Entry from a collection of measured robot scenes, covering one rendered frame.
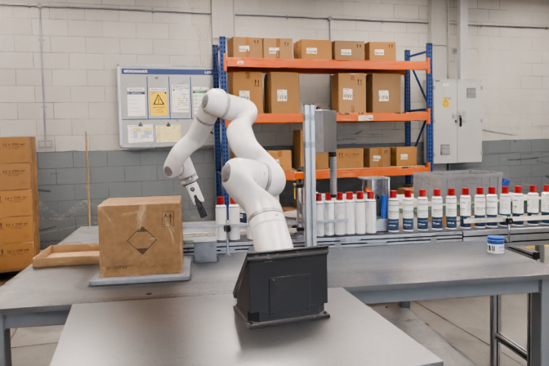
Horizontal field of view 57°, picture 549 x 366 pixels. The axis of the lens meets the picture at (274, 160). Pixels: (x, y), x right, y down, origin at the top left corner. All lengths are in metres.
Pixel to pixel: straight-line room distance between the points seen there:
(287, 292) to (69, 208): 5.46
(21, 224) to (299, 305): 4.14
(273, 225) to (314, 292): 0.24
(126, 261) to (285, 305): 0.74
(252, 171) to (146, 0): 5.36
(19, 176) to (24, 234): 0.55
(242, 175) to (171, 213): 0.41
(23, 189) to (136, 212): 3.42
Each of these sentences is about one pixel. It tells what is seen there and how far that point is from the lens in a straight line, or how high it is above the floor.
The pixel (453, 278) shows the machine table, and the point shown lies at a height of 0.83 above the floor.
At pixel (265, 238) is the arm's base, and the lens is 1.58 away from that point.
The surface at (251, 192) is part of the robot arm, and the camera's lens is 1.66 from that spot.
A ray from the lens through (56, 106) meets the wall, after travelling 6.75.
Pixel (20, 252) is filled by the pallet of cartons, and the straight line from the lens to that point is 5.43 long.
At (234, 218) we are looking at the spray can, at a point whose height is 0.99.
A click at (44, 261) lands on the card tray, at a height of 0.85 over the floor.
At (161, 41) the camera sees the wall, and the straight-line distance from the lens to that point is 6.79.
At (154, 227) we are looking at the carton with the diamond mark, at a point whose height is 1.03.
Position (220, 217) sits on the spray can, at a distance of 2.37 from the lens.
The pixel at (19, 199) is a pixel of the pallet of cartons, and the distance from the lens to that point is 5.35.
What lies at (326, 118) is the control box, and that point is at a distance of 2.27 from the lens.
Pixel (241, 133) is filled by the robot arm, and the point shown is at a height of 1.38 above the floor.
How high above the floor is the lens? 1.37
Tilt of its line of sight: 3 degrees down
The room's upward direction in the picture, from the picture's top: 1 degrees counter-clockwise
